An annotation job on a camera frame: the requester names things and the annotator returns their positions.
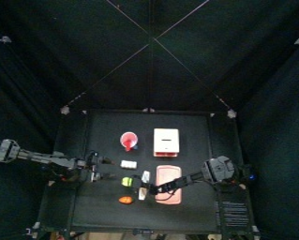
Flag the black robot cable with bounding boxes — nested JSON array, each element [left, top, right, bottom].
[[156, 188, 179, 203]]

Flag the red toy funnel cup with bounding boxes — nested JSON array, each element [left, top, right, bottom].
[[119, 131, 140, 153]]

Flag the small white toy block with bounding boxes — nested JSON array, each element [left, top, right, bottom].
[[119, 159, 139, 170]]

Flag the pink rectangular plate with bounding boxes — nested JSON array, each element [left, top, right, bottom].
[[153, 164, 183, 205]]

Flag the orange toy fruit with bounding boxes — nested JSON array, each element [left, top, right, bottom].
[[117, 195, 133, 205]]

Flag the white box with red base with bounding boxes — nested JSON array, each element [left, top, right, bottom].
[[151, 127, 180, 158]]

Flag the yellow-green toy starfruit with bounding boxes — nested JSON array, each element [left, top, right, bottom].
[[120, 176, 135, 188]]

